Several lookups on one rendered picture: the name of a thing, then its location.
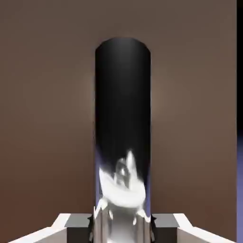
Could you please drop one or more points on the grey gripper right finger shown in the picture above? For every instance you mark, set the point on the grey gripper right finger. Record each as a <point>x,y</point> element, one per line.
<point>167,227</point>

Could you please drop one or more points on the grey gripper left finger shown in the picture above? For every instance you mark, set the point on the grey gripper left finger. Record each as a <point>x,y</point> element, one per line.
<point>76,227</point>

